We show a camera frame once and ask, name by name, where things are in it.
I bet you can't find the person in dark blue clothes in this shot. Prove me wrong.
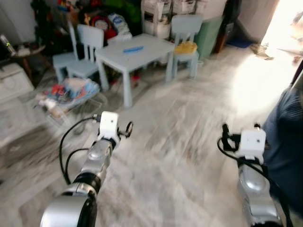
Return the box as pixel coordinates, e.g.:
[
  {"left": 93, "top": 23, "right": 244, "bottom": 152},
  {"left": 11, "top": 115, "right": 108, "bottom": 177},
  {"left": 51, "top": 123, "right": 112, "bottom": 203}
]
[{"left": 262, "top": 57, "right": 303, "bottom": 218}]

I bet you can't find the colourful toy pile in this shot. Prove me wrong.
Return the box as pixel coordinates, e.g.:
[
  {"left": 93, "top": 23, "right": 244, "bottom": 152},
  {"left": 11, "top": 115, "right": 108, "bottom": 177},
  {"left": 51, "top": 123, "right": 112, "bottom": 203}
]
[{"left": 37, "top": 77, "right": 102, "bottom": 119}]

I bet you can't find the small light blue kids table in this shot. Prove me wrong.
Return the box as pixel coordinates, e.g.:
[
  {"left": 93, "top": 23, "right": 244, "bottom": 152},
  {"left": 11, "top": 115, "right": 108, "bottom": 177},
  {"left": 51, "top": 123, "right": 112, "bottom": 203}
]
[{"left": 95, "top": 34, "right": 177, "bottom": 108}]

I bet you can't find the flat blue toy piece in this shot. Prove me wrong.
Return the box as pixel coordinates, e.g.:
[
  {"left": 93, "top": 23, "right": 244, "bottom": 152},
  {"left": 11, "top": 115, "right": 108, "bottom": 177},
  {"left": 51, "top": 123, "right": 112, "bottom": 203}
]
[{"left": 123, "top": 45, "right": 144, "bottom": 53}]

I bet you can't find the dark blue floor mat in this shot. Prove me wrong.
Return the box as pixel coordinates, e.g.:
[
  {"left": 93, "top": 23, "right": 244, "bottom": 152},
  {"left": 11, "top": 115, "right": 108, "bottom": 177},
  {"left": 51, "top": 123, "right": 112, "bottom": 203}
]
[{"left": 226, "top": 38, "right": 254, "bottom": 49}]

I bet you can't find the light blue kids chair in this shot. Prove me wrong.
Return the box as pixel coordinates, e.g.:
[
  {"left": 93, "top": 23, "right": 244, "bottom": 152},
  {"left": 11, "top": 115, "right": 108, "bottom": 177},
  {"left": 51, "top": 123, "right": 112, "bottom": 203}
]
[
  {"left": 52, "top": 24, "right": 106, "bottom": 91},
  {"left": 165, "top": 14, "right": 203, "bottom": 82}
]

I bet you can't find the yellow plastic item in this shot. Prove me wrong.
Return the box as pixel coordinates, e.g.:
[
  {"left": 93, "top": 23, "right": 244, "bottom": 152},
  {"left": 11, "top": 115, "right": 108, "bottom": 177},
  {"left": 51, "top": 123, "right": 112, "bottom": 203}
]
[{"left": 174, "top": 41, "right": 198, "bottom": 54}]

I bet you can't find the green plastic bin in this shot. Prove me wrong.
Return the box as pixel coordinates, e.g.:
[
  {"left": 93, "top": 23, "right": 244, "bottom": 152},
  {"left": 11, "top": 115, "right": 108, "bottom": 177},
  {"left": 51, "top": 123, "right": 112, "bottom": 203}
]
[{"left": 193, "top": 16, "right": 224, "bottom": 60}]

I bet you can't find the white storage rack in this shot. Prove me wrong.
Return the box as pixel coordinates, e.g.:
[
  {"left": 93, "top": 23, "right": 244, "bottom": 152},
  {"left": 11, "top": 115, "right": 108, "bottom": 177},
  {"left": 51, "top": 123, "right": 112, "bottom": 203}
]
[{"left": 141, "top": 0, "right": 172, "bottom": 39}]

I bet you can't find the white and blue bag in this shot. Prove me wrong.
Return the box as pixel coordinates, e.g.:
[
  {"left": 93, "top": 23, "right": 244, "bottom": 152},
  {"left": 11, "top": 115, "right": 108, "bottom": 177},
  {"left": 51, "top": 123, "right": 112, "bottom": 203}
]
[{"left": 108, "top": 12, "right": 132, "bottom": 37}]

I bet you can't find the red and black backpack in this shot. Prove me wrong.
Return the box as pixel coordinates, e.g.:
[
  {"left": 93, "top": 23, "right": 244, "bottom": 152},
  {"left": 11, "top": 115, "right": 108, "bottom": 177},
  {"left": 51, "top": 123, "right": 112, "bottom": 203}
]
[{"left": 89, "top": 13, "right": 112, "bottom": 42}]

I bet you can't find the dark round side table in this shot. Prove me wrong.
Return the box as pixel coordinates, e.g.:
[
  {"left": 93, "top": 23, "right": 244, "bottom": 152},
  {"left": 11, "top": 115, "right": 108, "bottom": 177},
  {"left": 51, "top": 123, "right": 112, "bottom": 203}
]
[{"left": 7, "top": 44, "right": 46, "bottom": 81}]

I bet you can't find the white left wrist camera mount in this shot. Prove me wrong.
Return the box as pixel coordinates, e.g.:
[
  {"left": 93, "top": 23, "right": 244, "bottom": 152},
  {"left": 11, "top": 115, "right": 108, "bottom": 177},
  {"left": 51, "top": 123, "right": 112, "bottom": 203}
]
[{"left": 98, "top": 112, "right": 119, "bottom": 143}]

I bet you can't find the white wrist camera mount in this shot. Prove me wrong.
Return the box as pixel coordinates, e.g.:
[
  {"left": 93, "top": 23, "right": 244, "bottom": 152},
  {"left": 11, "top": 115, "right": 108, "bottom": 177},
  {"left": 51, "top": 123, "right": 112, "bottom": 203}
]
[
  {"left": 237, "top": 130, "right": 267, "bottom": 160},
  {"left": 98, "top": 112, "right": 119, "bottom": 143}
]

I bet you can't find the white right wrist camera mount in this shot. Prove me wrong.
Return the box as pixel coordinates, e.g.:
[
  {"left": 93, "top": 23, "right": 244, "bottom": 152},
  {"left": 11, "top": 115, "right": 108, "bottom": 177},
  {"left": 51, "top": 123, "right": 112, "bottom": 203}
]
[{"left": 237, "top": 130, "right": 267, "bottom": 160}]

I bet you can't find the long black left arm cable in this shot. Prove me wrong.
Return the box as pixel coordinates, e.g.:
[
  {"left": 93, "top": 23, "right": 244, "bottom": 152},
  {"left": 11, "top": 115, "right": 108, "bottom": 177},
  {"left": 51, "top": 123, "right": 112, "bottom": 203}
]
[{"left": 59, "top": 117, "right": 100, "bottom": 185}]

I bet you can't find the short black left arm cable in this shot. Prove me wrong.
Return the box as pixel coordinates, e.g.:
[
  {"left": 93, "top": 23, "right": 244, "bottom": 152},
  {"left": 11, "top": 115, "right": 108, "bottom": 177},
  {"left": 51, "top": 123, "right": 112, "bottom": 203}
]
[{"left": 65, "top": 148, "right": 90, "bottom": 183}]

